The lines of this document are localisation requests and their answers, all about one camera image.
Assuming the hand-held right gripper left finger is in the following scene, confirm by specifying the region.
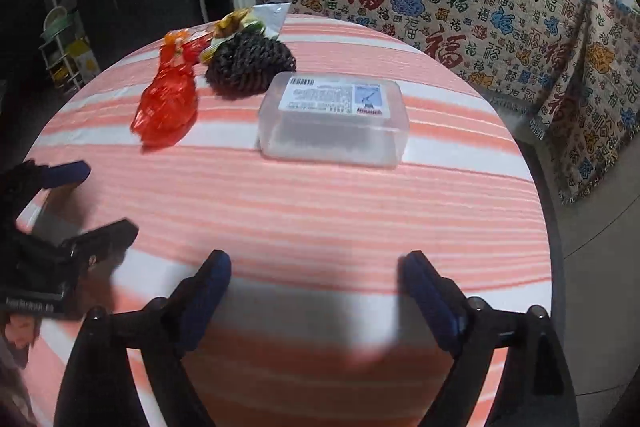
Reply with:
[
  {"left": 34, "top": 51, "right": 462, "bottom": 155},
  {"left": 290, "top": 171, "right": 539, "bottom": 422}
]
[{"left": 52, "top": 249, "right": 233, "bottom": 427}]

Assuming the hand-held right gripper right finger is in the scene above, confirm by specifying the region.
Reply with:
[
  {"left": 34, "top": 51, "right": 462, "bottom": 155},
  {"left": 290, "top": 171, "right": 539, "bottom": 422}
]
[{"left": 397, "top": 251, "right": 581, "bottom": 427}]

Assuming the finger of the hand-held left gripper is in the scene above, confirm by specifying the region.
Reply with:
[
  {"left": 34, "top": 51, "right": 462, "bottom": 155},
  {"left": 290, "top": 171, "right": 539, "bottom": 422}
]
[
  {"left": 0, "top": 159, "right": 92, "bottom": 212},
  {"left": 20, "top": 219, "right": 140, "bottom": 278}
]

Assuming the orange red printed wrapper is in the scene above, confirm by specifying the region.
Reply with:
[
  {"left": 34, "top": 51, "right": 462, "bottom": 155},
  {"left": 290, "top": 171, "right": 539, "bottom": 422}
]
[{"left": 165, "top": 31, "right": 216, "bottom": 60}]

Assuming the clear plastic box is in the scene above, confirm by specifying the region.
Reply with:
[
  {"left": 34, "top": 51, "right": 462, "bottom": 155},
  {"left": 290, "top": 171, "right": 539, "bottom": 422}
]
[{"left": 257, "top": 73, "right": 408, "bottom": 168}]

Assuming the silver gold foil wrapper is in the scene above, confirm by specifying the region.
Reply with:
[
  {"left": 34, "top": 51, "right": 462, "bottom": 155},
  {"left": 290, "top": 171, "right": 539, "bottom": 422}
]
[{"left": 215, "top": 2, "right": 291, "bottom": 40}]

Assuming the person's left forearm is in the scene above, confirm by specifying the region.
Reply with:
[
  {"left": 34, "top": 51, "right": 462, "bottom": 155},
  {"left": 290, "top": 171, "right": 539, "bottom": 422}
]
[{"left": 0, "top": 342, "right": 38, "bottom": 427}]

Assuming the person's left hand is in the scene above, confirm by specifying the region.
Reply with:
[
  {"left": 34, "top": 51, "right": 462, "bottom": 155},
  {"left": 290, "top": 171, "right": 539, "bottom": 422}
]
[{"left": 4, "top": 313, "right": 44, "bottom": 368}]

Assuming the yellow cardboard box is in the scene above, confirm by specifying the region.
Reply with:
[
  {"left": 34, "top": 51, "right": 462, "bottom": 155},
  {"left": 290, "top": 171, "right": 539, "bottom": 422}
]
[{"left": 52, "top": 37, "right": 101, "bottom": 82}]

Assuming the white tiered floor rack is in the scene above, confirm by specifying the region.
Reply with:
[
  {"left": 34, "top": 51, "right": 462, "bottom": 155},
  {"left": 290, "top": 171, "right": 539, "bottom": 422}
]
[{"left": 39, "top": 7, "right": 83, "bottom": 95}]

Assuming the orange striped tablecloth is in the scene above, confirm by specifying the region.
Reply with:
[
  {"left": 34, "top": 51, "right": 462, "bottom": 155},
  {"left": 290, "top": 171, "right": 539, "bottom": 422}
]
[{"left": 15, "top": 14, "right": 553, "bottom": 427}]

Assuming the white kitchen counter cabinet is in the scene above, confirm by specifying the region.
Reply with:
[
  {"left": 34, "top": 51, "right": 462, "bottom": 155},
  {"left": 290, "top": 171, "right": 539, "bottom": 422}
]
[{"left": 550, "top": 187, "right": 640, "bottom": 427}]

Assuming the narrow printed blanket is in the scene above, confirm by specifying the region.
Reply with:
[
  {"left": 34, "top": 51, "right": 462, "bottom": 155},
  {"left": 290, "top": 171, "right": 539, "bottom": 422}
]
[{"left": 530, "top": 0, "right": 640, "bottom": 205}]

